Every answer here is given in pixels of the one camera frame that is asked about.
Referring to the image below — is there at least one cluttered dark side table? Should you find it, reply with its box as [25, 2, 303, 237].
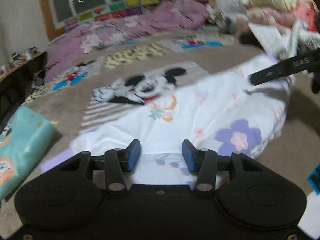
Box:
[1, 51, 47, 128]

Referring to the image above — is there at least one purple floral duvet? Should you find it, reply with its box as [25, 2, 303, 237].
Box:
[44, 0, 209, 83]

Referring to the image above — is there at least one pink red blanket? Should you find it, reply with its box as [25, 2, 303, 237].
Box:
[247, 3, 318, 33]

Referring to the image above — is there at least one white grey clothes pile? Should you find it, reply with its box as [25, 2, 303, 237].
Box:
[207, 0, 248, 34]

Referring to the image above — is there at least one alphabet foam headboard panel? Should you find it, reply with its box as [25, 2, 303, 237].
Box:
[63, 0, 213, 30]

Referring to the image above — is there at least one white quilted cloth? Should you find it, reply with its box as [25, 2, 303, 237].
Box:
[248, 23, 286, 57]

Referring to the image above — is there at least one white floral purple-trim jacket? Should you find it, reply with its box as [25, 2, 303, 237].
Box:
[40, 54, 295, 186]

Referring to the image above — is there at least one teal folded kids sweater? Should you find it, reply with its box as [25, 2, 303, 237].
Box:
[1, 106, 56, 200]

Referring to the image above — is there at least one folded grey white blanket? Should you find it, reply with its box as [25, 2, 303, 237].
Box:
[273, 19, 319, 60]

